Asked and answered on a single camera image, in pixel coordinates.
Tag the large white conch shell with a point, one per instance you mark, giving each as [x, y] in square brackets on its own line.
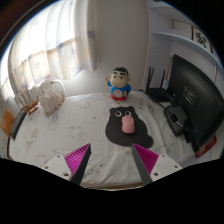
[50, 100]

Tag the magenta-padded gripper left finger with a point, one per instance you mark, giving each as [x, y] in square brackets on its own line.
[71, 160]

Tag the white star-print curtain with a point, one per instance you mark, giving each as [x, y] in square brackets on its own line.
[50, 40]

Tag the pink computer mouse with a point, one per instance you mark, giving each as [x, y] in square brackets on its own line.
[128, 126]

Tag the white patterned tablecloth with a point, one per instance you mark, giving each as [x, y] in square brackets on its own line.
[73, 130]

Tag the black cat-shaped mouse pad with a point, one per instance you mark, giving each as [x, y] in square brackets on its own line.
[115, 131]

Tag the wooden model sailing ship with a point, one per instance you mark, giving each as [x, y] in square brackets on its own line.
[30, 106]

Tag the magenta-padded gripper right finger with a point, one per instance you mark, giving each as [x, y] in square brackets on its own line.
[151, 161]

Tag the cartoon boy figurine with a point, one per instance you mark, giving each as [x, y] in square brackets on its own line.
[119, 87]

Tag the red paper card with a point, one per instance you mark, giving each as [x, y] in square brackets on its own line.
[206, 147]

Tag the white wall shelf unit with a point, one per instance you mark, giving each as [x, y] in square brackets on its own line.
[180, 36]

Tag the black computer monitor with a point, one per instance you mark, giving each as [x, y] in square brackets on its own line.
[200, 100]

